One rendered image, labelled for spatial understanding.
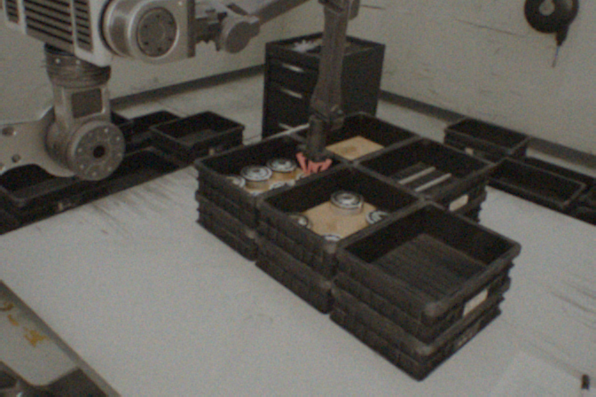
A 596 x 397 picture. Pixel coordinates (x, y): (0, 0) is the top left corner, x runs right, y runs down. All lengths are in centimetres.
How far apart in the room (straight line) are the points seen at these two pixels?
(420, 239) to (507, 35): 331
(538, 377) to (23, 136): 132
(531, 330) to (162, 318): 97
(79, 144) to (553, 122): 399
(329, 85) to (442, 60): 348
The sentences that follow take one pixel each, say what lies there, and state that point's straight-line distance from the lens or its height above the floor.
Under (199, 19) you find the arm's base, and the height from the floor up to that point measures 146.
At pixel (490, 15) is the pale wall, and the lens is 486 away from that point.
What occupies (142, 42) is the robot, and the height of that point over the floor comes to 144.
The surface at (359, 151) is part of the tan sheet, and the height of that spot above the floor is 83.
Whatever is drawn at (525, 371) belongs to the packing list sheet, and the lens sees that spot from 154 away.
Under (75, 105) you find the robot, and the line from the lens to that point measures 136.
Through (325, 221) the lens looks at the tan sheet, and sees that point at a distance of 169.
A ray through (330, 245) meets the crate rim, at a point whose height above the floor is 93.
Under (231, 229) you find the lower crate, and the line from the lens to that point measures 174.
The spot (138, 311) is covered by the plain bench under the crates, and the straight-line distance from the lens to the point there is 156.
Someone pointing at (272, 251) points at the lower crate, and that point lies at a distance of 158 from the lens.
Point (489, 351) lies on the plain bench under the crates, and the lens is 156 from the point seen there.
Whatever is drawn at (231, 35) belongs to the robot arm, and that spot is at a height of 142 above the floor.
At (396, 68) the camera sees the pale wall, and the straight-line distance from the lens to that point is 531.
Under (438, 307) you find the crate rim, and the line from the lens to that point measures 127.
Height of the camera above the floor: 169
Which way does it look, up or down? 26 degrees down
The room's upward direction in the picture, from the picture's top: 4 degrees clockwise
